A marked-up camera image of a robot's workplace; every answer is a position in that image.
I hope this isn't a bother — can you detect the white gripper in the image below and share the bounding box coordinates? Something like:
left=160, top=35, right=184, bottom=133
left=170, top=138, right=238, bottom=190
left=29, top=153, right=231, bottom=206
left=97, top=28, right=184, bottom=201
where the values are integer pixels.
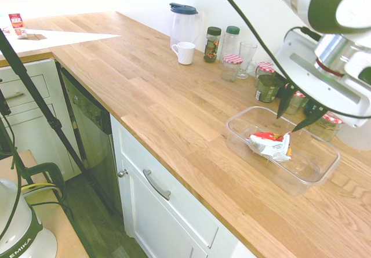
left=274, top=27, right=371, bottom=134

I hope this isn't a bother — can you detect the red and white chip bag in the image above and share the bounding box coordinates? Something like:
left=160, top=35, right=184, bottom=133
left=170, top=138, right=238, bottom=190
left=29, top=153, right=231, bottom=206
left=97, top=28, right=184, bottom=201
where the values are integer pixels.
left=247, top=130, right=293, bottom=163

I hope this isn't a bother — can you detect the clear plastic rectangular container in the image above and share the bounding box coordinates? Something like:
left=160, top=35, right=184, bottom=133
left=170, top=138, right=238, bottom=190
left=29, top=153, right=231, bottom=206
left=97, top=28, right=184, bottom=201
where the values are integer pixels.
left=225, top=106, right=341, bottom=197

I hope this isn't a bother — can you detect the glass jar red checkered lid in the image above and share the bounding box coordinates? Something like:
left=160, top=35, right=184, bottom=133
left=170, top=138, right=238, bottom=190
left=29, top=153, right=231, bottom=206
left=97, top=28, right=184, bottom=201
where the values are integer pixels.
left=221, top=54, right=243, bottom=83
left=254, top=61, right=276, bottom=88
left=284, top=83, right=307, bottom=115
left=308, top=112, right=345, bottom=143

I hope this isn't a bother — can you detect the small green lidded cup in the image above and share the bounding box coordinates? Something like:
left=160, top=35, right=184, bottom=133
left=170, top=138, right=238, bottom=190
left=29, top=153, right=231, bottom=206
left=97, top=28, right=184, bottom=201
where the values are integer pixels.
left=254, top=74, right=285, bottom=104

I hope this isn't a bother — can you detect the tall clear glass mug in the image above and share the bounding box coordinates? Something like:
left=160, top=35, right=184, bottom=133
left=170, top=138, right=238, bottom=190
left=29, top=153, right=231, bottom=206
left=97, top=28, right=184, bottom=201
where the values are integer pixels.
left=237, top=41, right=259, bottom=80

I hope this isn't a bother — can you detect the clear bottle with green lid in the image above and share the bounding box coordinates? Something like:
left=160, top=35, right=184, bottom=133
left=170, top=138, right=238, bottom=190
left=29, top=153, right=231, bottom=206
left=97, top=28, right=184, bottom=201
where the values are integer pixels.
left=219, top=26, right=241, bottom=69

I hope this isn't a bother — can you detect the spice jar with black lid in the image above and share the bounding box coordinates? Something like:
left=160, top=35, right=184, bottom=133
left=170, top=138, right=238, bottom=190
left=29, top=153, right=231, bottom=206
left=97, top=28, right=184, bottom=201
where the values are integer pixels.
left=204, top=26, right=223, bottom=64

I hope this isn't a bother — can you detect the white ceramic mug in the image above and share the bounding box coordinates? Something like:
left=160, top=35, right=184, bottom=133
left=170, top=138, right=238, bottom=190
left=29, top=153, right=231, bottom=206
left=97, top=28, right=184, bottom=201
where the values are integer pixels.
left=171, top=41, right=197, bottom=66

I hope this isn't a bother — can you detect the clear pitcher with blue lid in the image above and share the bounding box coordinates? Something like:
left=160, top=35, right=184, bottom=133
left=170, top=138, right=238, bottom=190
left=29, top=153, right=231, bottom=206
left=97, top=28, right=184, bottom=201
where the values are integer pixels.
left=169, top=2, right=203, bottom=52

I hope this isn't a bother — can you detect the white kitchen cabinet with drawer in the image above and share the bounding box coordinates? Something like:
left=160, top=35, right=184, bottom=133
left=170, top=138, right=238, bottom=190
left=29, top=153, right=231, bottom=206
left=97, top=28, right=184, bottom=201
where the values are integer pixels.
left=109, top=113, right=263, bottom=258

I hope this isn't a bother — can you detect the stainless steel dishwasher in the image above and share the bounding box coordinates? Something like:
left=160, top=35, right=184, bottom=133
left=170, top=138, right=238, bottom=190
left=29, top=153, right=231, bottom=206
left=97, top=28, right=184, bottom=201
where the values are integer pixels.
left=56, top=61, right=123, bottom=216

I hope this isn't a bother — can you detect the green metal clamp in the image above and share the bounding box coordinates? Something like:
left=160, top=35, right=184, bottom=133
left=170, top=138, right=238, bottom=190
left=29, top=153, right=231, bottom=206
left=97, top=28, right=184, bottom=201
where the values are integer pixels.
left=17, top=161, right=67, bottom=208

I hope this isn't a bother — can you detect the wooden robot mounting board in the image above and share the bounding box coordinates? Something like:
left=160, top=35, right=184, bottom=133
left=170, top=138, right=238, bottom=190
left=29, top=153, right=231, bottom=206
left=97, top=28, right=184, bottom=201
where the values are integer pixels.
left=0, top=150, right=91, bottom=258

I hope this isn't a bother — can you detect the red snack box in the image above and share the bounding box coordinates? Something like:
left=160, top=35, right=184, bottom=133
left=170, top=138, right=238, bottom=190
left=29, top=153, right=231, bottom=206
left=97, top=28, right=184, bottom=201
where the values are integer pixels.
left=8, top=13, right=26, bottom=30

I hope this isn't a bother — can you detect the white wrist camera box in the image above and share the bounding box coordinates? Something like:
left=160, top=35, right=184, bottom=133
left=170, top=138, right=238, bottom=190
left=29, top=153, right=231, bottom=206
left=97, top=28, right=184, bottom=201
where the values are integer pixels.
left=343, top=51, right=371, bottom=87

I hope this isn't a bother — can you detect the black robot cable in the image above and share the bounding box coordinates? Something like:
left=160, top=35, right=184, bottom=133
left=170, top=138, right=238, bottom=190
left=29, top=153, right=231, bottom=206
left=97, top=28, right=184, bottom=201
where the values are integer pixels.
left=211, top=0, right=371, bottom=120

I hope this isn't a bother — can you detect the silver drawer pull handle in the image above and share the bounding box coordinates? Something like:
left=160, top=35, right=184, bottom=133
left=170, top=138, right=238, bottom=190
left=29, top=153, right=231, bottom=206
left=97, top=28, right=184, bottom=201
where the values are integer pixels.
left=142, top=169, right=172, bottom=201

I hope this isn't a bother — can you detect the black camera tripod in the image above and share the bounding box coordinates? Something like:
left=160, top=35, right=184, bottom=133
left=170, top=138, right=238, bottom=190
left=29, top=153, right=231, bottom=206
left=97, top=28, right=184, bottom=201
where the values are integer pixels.
left=0, top=28, right=117, bottom=216

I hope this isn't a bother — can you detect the yellow cable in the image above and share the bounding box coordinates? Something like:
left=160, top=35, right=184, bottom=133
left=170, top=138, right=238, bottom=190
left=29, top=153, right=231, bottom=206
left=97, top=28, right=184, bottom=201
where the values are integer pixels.
left=18, top=181, right=63, bottom=201

